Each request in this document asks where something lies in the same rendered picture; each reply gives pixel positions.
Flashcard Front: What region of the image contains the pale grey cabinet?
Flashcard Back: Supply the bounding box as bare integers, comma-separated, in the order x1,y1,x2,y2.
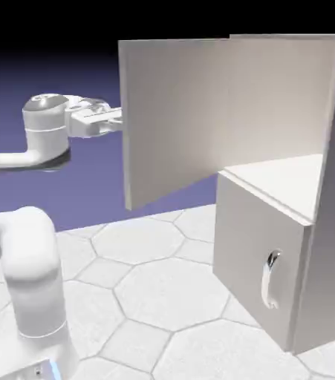
213,33,335,356

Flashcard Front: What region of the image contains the curved silver door handle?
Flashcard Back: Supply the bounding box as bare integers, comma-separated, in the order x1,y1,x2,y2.
260,248,283,310

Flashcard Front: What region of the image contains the pale grey cabinet door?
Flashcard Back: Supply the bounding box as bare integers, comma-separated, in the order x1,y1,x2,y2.
117,37,231,212

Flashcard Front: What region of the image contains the pale grey door with handle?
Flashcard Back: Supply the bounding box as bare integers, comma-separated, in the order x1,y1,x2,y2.
212,171,314,355

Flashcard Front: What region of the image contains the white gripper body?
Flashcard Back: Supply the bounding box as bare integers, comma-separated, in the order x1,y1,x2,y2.
69,107,124,139

